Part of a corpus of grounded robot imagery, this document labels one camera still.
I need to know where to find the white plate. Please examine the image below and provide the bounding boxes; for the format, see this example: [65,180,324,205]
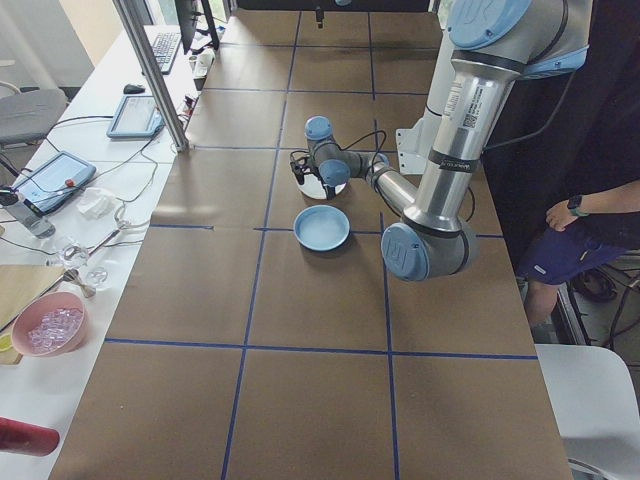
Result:
[298,172,350,202]

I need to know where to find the light blue plate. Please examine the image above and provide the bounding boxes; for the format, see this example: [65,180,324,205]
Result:
[293,204,352,250]
[295,234,351,253]

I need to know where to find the bystander forearm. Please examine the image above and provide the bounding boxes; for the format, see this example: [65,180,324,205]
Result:
[581,180,640,215]

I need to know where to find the bystander hand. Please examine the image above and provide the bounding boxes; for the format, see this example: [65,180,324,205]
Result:
[545,200,575,232]

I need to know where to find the black monitor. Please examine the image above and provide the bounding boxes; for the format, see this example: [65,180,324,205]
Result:
[174,0,222,56]

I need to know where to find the black keyboard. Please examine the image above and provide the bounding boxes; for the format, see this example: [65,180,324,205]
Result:
[149,32,183,76]

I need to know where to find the blue teach pendant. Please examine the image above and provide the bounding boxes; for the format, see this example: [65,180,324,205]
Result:
[11,149,98,217]
[105,93,166,141]

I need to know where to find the metal tongs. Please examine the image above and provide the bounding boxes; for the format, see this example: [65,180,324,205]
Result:
[83,219,147,257]

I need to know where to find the white crumpled tissue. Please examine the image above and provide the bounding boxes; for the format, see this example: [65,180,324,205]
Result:
[76,187,119,220]

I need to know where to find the person in blue shorts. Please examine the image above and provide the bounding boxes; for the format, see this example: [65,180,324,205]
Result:
[516,174,640,329]

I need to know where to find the clear round glass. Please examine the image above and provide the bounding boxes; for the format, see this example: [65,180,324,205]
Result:
[58,244,92,269]
[85,267,112,291]

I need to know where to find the metal jigger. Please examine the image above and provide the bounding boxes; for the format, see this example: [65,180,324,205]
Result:
[63,268,97,300]

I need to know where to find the person in dark clothes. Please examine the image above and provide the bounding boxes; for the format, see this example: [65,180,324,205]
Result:
[477,0,640,261]

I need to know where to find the clear water bottle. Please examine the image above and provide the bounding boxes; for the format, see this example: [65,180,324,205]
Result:
[0,187,57,239]

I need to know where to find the grey cushioned chair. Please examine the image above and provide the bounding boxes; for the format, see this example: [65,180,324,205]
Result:
[0,82,69,151]

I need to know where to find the pink bowl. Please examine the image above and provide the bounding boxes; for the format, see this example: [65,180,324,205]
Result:
[11,291,92,358]

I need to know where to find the clear ice cube pile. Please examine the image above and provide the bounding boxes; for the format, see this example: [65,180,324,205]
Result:
[27,305,84,347]

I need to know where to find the wooden board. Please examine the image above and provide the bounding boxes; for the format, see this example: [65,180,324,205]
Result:
[0,264,67,334]

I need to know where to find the white plastic chair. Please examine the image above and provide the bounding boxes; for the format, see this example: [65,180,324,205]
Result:
[533,343,634,480]

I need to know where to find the red bottle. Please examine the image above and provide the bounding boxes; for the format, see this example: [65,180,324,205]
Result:
[0,417,61,459]

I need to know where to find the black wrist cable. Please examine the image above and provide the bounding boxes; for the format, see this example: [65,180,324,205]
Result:
[339,130,389,177]

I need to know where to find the white post with base plate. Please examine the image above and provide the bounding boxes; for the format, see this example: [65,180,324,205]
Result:
[395,29,454,176]

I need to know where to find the aluminium upright post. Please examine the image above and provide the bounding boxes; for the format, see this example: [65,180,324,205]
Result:
[112,0,190,154]

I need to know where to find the black arm base cable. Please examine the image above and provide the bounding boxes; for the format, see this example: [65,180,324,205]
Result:
[482,0,574,151]

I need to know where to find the aluminium frame bar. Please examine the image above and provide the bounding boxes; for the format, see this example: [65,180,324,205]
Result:
[552,282,592,347]

